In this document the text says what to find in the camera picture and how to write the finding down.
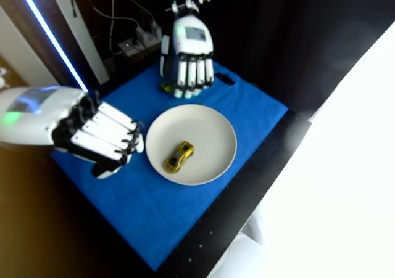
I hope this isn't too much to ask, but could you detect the green object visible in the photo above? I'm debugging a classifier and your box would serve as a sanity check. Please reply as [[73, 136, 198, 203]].
[[159, 80, 177, 94]]

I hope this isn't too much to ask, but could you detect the white round plate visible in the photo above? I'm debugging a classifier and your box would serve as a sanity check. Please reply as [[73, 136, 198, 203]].
[[144, 104, 238, 186]]

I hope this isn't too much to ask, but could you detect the white upright panel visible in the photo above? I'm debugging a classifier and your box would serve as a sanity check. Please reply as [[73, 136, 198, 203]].
[[51, 0, 110, 86]]

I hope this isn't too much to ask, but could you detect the blue cloth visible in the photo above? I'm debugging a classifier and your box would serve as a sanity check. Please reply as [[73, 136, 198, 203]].
[[51, 60, 289, 272]]

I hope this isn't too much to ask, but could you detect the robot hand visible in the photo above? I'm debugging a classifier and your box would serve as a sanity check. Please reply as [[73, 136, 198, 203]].
[[159, 14, 215, 99], [0, 85, 145, 180]]

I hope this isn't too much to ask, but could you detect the white curtain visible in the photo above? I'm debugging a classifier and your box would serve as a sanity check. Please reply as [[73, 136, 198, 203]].
[[209, 22, 395, 278]]

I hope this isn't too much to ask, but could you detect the blue-white light strip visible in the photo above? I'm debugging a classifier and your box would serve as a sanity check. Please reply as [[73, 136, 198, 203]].
[[23, 0, 89, 93]]

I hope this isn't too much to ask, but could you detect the yellow toy car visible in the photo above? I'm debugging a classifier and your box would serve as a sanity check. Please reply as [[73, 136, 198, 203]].
[[162, 141, 196, 174]]

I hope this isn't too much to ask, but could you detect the thin beige cable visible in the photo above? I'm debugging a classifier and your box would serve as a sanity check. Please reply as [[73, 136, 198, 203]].
[[89, 0, 146, 55]]

